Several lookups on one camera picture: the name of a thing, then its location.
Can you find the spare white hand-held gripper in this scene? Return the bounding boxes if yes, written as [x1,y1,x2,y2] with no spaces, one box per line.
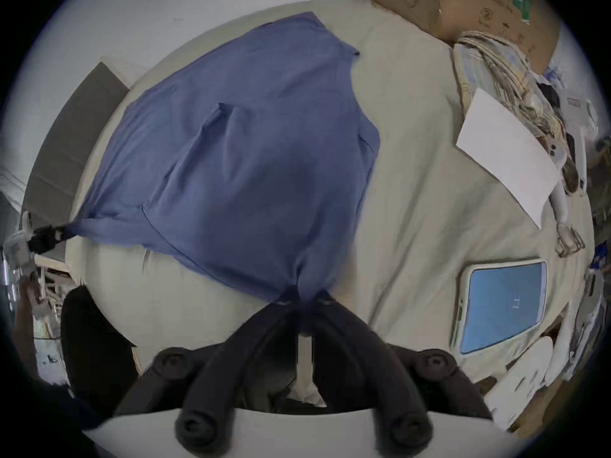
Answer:
[544,94,600,258]

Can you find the white tablet with blue screen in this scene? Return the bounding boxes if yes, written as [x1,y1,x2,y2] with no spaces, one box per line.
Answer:
[449,258,549,357]

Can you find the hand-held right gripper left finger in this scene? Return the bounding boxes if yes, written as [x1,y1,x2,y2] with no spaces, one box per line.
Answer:
[115,298,300,451]

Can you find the striped folded cloth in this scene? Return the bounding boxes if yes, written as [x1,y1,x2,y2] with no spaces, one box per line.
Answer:
[452,31,581,195]

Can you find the white paper sheet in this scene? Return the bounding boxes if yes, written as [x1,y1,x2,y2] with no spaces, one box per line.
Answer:
[456,88,560,231]

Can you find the person's left hand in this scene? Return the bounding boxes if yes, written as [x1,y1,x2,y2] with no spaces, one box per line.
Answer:
[13,274,45,347]

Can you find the blue shirt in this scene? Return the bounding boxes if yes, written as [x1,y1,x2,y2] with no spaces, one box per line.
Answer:
[64,11,382,305]

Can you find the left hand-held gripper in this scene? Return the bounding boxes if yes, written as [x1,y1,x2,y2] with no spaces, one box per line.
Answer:
[2,212,68,300]

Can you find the grey padded headboard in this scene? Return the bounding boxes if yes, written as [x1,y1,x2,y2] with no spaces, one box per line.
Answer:
[21,62,130,262]

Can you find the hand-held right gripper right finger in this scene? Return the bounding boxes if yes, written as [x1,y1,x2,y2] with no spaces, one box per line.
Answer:
[309,293,494,453]

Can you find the person's legs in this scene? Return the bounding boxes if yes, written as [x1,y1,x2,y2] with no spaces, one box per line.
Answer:
[59,284,145,420]

